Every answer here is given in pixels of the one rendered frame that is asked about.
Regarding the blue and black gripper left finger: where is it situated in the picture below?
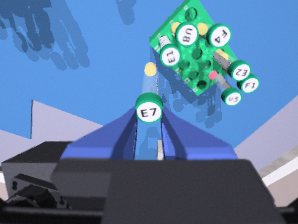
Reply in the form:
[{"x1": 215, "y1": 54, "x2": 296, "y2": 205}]
[{"x1": 59, "y1": 106, "x2": 138, "y2": 160}]

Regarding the green tube rack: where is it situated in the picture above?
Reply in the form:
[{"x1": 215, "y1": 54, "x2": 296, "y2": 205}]
[{"x1": 149, "y1": 0, "x2": 237, "y2": 96}]

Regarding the blue flat mat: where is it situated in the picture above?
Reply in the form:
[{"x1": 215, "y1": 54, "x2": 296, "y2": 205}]
[{"x1": 0, "y1": 0, "x2": 298, "y2": 149}]

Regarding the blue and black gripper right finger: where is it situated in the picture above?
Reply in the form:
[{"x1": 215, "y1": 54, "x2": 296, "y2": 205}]
[{"x1": 160, "y1": 106, "x2": 238, "y2": 160}]

